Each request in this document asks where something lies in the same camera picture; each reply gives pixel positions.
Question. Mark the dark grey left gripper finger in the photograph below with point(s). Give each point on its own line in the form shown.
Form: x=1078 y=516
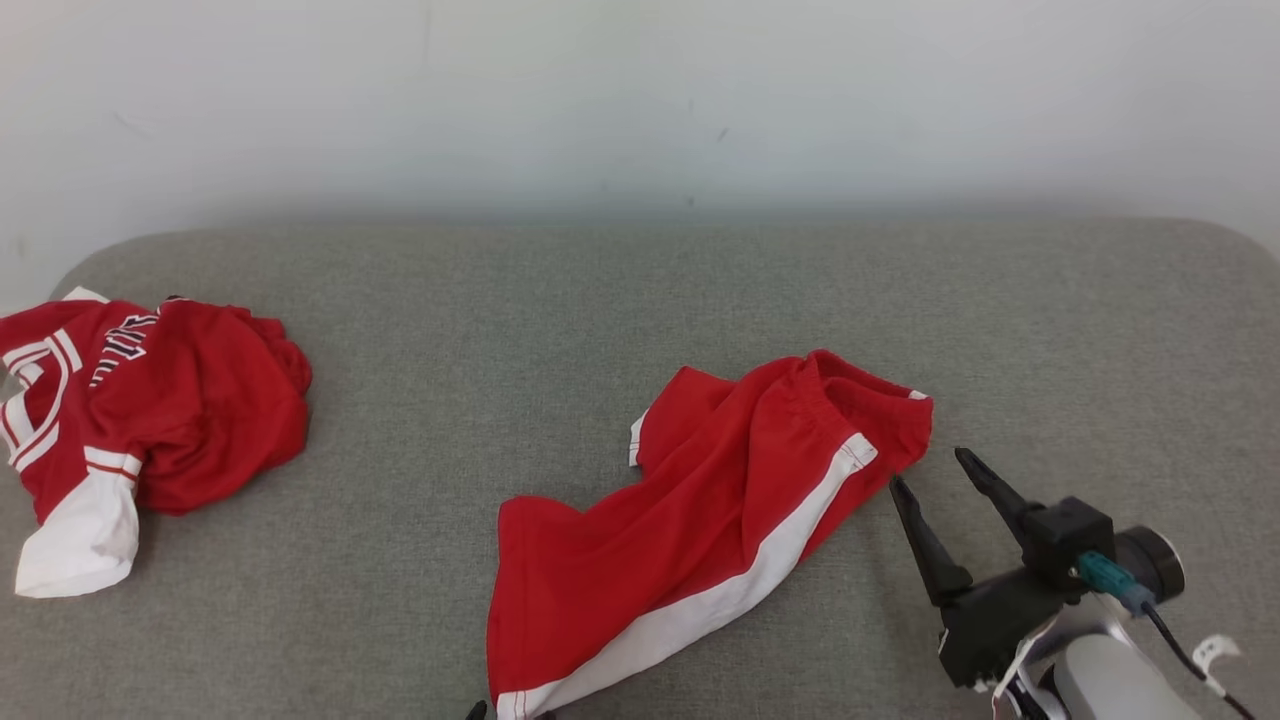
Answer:
x=477 y=711

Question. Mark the red white-striped shorts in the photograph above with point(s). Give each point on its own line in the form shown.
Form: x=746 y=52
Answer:
x=700 y=510

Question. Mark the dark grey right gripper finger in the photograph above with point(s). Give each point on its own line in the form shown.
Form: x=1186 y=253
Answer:
x=935 y=555
x=1000 y=495

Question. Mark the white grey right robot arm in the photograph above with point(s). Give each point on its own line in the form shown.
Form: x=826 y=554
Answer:
x=1100 y=675

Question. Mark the red white basketball jersey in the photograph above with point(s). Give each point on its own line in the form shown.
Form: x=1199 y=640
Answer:
x=190 y=400

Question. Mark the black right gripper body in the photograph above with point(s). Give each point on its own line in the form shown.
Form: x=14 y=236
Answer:
x=990 y=625

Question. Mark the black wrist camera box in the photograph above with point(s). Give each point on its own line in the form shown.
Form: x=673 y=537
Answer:
x=1065 y=535

